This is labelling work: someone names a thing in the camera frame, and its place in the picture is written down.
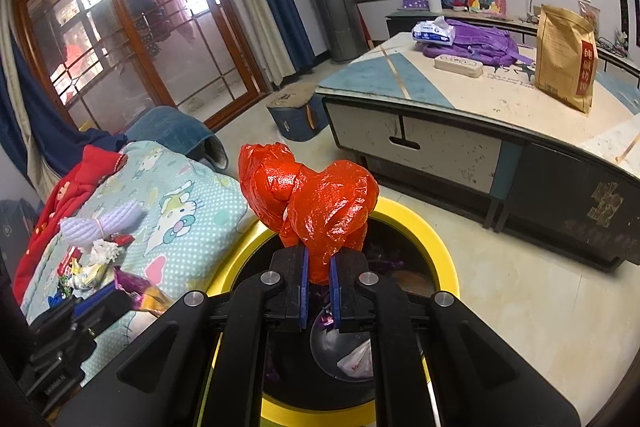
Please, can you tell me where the red plastic bag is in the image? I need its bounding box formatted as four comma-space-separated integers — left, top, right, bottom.
238, 143, 380, 285

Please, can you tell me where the purple snack wrapper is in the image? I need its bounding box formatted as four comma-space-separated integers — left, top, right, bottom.
114, 267, 174, 317

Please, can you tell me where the marble top coffee table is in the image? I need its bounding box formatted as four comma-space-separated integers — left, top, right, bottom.
317, 33, 639, 271

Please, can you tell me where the black tv cabinet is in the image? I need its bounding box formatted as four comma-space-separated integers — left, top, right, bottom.
386, 9, 639, 88

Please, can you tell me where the red blanket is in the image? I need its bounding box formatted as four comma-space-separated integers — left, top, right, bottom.
13, 145, 127, 305

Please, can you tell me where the hello kitty teal quilt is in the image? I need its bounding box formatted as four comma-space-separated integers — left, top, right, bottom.
19, 140, 252, 388

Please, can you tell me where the brown paper snack bag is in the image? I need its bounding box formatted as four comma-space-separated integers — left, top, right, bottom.
534, 4, 598, 114

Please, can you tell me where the blue curtain left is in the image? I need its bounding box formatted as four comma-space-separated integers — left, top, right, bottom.
1, 29, 127, 200

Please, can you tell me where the small blue storage stool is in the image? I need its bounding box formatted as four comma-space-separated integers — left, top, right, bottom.
267, 81, 329, 142

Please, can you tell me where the red snack bar wrapper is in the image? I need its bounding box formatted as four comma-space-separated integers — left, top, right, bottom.
107, 234, 134, 248

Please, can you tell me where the lavender foam fruit net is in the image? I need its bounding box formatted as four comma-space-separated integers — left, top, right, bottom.
60, 200, 145, 247

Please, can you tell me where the red cylindrical bottle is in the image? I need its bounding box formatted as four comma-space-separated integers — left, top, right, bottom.
56, 247, 84, 277

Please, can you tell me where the dark sofa cushion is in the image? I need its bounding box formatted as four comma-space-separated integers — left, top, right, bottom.
0, 198, 43, 280

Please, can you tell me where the tissue pack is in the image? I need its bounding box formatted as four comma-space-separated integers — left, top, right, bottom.
411, 16, 456, 46

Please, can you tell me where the purple cloth bag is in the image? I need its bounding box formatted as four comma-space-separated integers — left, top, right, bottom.
422, 18, 534, 67

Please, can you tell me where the wooden glass sliding door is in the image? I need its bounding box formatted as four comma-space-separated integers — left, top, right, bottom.
12, 0, 268, 132

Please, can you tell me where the white foam fruit net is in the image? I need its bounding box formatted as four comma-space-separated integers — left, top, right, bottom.
89, 239, 122, 265

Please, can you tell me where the yellow white snack packet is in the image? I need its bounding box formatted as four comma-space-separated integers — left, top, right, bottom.
62, 259, 111, 296

